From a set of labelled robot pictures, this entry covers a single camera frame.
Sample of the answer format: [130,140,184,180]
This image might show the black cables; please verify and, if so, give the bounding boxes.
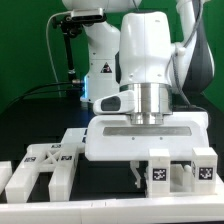
[4,79,84,109]

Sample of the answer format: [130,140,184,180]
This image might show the white camera cable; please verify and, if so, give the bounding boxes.
[45,11,73,99]

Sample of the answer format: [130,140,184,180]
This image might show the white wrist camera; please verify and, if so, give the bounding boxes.
[93,90,135,115]

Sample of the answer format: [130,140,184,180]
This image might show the grey camera on stand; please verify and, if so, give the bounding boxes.
[71,8,104,21]

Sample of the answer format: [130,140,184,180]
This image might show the white tag sheet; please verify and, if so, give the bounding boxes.
[61,128,87,143]

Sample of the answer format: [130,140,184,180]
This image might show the white chair back frame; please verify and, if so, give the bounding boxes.
[5,143,84,203]

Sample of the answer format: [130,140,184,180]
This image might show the black camera stand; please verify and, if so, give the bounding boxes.
[52,16,83,97]

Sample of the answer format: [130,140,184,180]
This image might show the white obstacle fence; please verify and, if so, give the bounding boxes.
[0,161,224,224]

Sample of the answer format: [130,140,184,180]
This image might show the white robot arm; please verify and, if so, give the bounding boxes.
[85,0,216,190]

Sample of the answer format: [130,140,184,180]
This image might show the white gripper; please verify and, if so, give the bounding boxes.
[85,112,209,188]

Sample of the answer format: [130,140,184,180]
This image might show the white chair seat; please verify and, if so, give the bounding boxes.
[145,162,218,200]

